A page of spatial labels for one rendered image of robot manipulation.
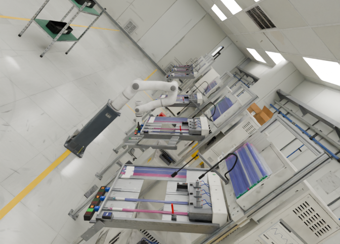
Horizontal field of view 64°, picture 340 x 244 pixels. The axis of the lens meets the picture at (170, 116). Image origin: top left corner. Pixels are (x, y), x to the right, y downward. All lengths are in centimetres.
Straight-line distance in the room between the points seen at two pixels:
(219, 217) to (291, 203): 40
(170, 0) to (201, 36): 185
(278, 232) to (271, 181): 32
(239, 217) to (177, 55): 1033
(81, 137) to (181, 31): 895
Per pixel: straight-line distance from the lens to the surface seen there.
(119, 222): 170
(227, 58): 1170
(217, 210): 165
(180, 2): 1165
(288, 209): 167
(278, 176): 153
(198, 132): 296
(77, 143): 323
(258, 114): 329
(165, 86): 283
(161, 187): 322
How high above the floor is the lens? 178
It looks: 14 degrees down
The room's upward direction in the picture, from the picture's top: 47 degrees clockwise
